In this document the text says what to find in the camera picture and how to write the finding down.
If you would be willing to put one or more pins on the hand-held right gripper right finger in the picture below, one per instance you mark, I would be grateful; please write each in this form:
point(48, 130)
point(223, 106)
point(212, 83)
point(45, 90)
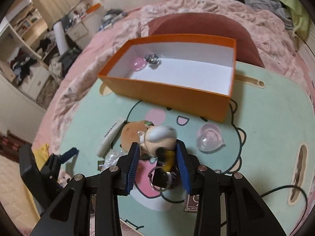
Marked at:
point(183, 170)

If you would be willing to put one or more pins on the orange cardboard box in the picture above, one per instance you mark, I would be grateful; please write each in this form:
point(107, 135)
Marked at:
point(172, 78)

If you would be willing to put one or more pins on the white bedside cabinet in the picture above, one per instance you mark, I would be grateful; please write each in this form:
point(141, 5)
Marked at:
point(77, 33)

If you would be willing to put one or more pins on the orange shelf box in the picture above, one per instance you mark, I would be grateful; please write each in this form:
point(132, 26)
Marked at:
point(93, 8)

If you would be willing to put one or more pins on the patterned cloth bundle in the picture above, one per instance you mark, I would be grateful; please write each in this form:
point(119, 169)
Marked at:
point(112, 18)

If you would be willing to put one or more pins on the red pillow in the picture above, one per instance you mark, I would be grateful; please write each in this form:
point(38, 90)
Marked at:
point(204, 25)

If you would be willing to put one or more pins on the pink floral blanket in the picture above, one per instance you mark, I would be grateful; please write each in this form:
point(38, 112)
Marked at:
point(86, 61)

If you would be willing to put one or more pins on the light green garment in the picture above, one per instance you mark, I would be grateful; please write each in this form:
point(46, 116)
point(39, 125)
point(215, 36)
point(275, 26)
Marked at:
point(295, 9)

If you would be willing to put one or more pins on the yellow cloth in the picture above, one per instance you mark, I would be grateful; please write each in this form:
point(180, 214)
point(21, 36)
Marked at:
point(40, 152)

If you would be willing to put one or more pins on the black bag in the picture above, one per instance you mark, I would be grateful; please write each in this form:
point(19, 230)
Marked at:
point(70, 60)

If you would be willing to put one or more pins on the silver metal trinket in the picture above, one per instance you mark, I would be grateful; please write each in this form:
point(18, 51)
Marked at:
point(153, 60)

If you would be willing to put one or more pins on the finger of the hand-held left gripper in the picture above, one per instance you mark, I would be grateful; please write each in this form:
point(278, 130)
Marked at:
point(70, 153)

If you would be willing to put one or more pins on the grey hoodie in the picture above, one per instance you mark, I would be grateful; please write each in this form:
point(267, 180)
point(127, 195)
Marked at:
point(267, 3)

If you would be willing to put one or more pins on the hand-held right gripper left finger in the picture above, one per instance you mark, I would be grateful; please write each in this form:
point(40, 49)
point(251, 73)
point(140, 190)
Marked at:
point(131, 170)

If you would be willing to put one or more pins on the crinkled clear plastic wrapper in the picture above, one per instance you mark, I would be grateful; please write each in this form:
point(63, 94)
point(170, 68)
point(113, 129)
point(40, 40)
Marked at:
point(112, 159)

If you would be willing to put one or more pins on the small card box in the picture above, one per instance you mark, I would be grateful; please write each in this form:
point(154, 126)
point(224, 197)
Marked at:
point(193, 202)

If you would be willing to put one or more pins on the open shelving with clothes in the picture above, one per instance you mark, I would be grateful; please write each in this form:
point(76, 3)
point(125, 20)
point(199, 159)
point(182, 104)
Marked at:
point(22, 54)

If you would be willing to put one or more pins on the brown plush toy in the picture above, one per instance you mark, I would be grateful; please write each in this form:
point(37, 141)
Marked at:
point(131, 134)

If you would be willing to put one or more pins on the clear plastic cap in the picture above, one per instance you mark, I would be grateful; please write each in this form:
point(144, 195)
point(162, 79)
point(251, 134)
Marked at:
point(209, 137)

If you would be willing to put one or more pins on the white tube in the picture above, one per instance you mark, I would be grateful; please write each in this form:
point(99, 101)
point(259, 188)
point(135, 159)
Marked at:
point(109, 137)

